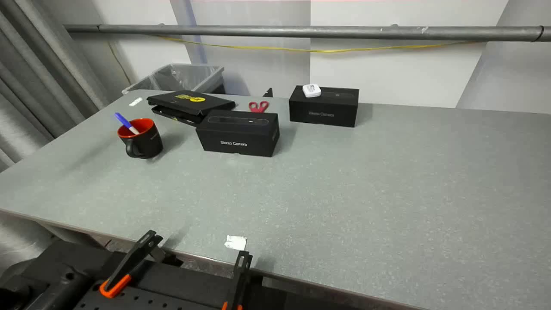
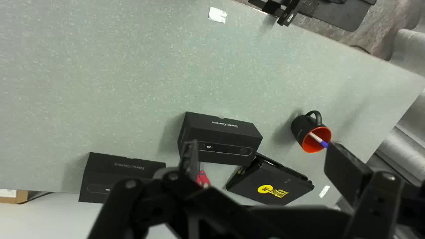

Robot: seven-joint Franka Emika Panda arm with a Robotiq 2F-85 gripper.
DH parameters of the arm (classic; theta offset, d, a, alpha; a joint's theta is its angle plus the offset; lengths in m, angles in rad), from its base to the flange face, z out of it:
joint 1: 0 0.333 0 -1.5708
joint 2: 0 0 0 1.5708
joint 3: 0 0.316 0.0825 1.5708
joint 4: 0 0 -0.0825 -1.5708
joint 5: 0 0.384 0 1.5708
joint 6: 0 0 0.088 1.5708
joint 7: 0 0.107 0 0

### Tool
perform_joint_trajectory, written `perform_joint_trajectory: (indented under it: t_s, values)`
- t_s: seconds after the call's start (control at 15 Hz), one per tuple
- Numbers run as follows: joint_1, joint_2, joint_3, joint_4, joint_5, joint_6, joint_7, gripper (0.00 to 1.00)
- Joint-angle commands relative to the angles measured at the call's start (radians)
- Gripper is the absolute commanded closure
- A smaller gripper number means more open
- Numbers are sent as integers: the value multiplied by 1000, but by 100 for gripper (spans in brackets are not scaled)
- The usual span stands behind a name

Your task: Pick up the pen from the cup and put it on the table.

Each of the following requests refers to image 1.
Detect red handled scissors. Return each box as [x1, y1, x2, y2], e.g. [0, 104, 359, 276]
[245, 100, 271, 116]

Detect small white paper scrap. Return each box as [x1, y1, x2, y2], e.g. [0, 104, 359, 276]
[221, 233, 249, 253]

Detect blue vertical wall strip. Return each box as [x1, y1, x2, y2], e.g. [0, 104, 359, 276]
[168, 0, 208, 66]

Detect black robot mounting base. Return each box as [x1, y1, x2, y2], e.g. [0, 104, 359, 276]
[0, 240, 345, 310]

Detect white pen blue cap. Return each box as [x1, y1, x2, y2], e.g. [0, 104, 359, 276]
[111, 111, 140, 136]

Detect grey metal horizontal pipe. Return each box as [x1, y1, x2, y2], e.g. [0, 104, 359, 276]
[63, 23, 551, 43]

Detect small white square device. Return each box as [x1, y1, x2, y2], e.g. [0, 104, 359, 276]
[301, 83, 323, 100]

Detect black mug red inside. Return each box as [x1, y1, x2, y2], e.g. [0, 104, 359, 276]
[115, 117, 165, 160]

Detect black orange bar clamp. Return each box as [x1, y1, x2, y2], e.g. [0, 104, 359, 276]
[220, 250, 254, 310]
[97, 229, 165, 300]

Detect grey curtain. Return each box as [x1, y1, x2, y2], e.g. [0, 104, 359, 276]
[0, 0, 106, 174]

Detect black flat case yellow logo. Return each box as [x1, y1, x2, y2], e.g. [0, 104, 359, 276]
[144, 90, 237, 128]

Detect yellow cable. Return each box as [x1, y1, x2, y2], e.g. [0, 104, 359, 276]
[165, 36, 461, 59]

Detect black rectangular box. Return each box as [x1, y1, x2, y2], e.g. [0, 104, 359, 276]
[287, 85, 361, 129]
[194, 109, 282, 159]

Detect grey plastic bin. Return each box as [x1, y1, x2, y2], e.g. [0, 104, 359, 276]
[120, 62, 226, 97]

